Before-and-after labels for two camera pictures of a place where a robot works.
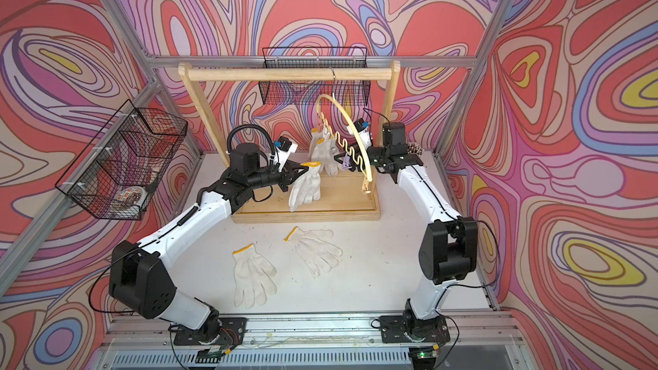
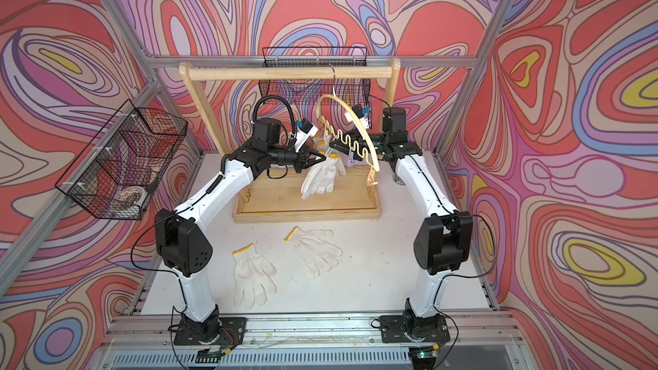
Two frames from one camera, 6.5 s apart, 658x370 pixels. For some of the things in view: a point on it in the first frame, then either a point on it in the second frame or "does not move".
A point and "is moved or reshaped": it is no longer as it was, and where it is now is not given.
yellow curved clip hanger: (348, 148) is moved or reshaped
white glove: (307, 187) is moved or reshaped
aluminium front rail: (308, 343) does not move
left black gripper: (292, 169) to (302, 160)
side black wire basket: (118, 174) does not move
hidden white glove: (317, 253) does not move
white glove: (253, 277) does not move
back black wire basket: (331, 92) does not move
